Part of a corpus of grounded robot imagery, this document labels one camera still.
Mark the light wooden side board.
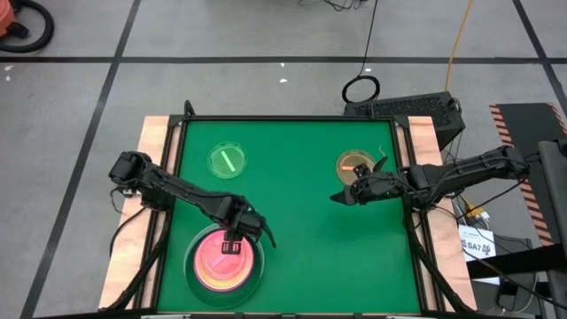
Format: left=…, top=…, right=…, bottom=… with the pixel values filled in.
left=97, top=115, right=183, bottom=311
left=407, top=115, right=478, bottom=311

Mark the orange transparent plastic plate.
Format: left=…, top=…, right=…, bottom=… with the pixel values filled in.
left=335, top=149, right=377, bottom=186

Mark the black aluminium table frame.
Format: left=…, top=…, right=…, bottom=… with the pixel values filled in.
left=99, top=99, right=478, bottom=319

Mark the black computer case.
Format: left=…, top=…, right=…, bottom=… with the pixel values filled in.
left=344, top=91, right=467, bottom=152

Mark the black hanging cable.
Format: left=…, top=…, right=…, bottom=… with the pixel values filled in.
left=341, top=0, right=381, bottom=105

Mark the pink transparent plastic plate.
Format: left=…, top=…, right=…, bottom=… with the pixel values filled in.
left=193, top=229, right=255, bottom=292

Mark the white paper label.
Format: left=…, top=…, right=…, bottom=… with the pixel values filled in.
left=458, top=224, right=498, bottom=263

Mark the large pale mint plate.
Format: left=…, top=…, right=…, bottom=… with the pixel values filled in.
left=183, top=223, right=266, bottom=310

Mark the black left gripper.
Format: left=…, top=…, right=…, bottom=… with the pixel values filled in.
left=214, top=198, right=277, bottom=255

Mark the small green transparent plate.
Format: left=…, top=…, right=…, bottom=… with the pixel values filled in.
left=206, top=140, right=248, bottom=180

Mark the yellow hanging cable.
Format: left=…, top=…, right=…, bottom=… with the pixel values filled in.
left=444, top=0, right=475, bottom=93

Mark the hazard striped black ramp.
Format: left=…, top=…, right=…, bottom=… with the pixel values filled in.
left=489, top=102, right=567, bottom=247

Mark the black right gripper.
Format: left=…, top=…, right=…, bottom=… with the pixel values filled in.
left=330, top=155, right=408, bottom=206

